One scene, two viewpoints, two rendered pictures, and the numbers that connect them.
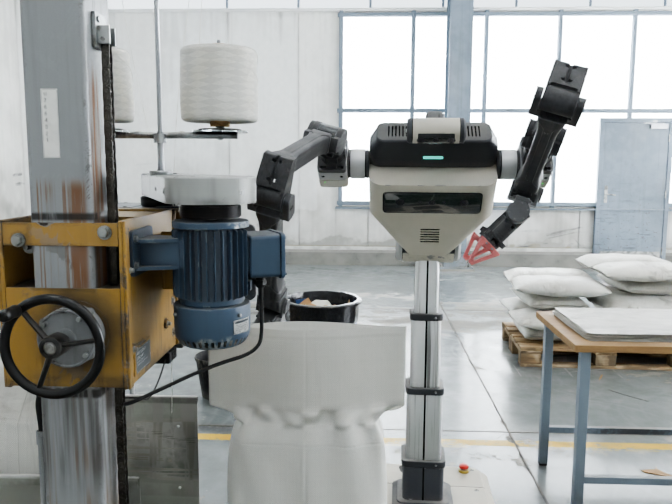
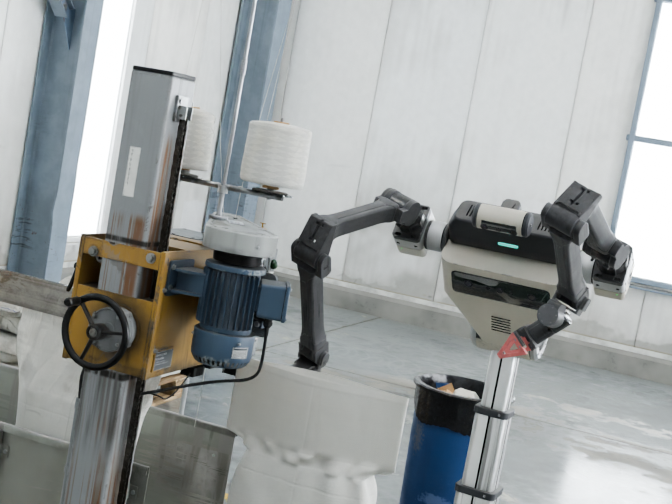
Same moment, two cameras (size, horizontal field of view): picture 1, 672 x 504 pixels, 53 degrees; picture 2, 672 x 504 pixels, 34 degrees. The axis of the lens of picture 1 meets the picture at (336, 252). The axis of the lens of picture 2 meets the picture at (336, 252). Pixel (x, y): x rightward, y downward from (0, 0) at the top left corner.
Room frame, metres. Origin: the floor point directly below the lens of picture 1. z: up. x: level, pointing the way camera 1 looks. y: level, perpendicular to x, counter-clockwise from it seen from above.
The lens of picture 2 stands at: (-1.17, -0.78, 1.66)
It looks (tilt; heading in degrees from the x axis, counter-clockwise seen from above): 6 degrees down; 17
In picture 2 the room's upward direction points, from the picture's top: 10 degrees clockwise
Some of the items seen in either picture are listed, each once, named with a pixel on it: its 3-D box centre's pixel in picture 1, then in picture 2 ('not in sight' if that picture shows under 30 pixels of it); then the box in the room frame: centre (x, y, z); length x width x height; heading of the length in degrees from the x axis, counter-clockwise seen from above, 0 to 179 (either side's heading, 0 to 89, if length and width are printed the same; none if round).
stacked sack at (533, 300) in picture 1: (546, 295); not in sight; (5.08, -1.63, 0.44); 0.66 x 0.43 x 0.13; 178
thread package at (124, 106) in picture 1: (99, 84); (186, 137); (1.47, 0.51, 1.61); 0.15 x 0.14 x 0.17; 88
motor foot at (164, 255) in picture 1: (163, 250); (195, 280); (1.28, 0.33, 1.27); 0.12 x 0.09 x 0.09; 178
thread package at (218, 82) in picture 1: (219, 85); (276, 155); (1.46, 0.25, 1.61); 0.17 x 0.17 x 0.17
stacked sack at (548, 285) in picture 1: (558, 285); not in sight; (4.86, -1.64, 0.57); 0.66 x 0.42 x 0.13; 80
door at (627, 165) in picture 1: (632, 194); not in sight; (9.40, -4.15, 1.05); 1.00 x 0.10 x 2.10; 88
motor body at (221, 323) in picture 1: (211, 281); (227, 313); (1.32, 0.25, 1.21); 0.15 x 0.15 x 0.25
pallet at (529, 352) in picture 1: (589, 344); not in sight; (5.05, -1.97, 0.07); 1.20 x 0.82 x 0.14; 86
